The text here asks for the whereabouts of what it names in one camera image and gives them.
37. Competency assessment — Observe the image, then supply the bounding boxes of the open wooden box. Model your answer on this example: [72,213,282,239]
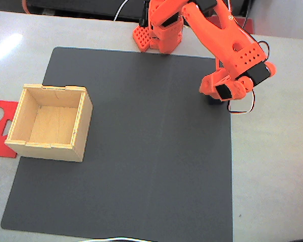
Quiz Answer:
[4,83,93,163]

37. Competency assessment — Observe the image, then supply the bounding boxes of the dark grey mat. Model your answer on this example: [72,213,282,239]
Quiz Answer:
[0,46,233,242]

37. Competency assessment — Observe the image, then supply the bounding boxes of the black background device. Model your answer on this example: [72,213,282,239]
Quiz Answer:
[25,0,147,21]

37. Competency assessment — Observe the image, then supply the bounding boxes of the red cutout sheet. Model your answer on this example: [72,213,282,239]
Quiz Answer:
[0,99,19,159]

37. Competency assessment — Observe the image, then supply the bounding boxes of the white black servo wire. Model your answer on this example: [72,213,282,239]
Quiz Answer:
[227,89,256,114]

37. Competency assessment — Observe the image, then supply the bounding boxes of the white cable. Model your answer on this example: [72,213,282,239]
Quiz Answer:
[78,236,157,242]

